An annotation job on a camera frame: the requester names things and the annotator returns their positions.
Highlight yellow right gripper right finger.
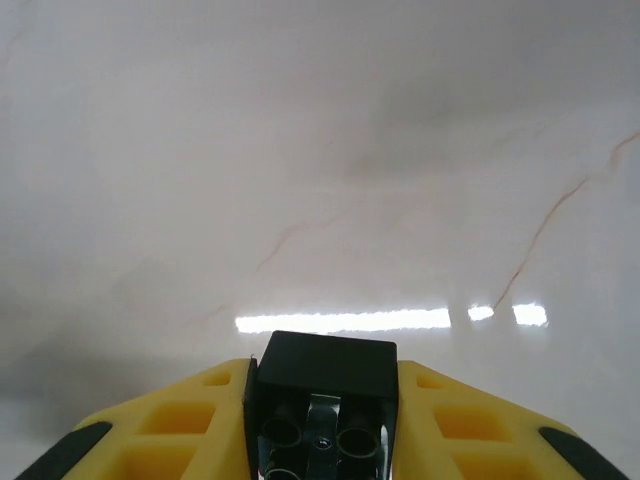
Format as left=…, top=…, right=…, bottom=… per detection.
left=389, top=359, right=631, bottom=480

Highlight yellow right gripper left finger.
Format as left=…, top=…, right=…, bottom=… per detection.
left=14, top=355, right=261, bottom=480

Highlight black lego brick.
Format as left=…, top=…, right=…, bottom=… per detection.
left=247, top=329, right=401, bottom=480

